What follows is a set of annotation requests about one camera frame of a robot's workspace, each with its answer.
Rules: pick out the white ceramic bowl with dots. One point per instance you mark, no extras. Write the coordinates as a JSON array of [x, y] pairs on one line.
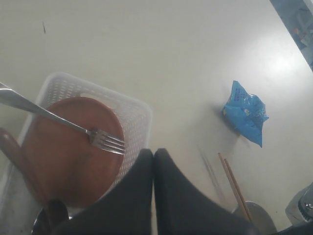
[[261, 219]]

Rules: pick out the wooden handled metal scoop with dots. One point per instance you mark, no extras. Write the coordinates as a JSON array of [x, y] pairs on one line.
[[54, 211]]

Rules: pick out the white perforated plastic basket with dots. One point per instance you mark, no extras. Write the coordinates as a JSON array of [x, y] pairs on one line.
[[17, 205]]

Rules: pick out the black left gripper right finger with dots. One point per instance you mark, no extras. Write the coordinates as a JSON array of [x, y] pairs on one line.
[[181, 209]]

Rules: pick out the blue snack bag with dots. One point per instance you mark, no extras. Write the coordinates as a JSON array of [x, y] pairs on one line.
[[246, 113]]

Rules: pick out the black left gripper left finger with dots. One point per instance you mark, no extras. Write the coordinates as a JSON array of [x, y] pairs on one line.
[[125, 210]]

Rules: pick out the silver fork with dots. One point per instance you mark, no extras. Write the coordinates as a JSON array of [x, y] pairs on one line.
[[97, 137]]

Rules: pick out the wooden chopstick back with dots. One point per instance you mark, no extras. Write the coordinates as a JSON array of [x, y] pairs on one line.
[[239, 189]]

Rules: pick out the brown round plate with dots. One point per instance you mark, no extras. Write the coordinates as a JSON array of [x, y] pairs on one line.
[[69, 168]]

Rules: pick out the wooden chopstick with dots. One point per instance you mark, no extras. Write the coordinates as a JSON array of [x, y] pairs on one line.
[[240, 202], [239, 189]]

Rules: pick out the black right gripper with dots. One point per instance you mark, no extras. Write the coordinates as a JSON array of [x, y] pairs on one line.
[[301, 230]]

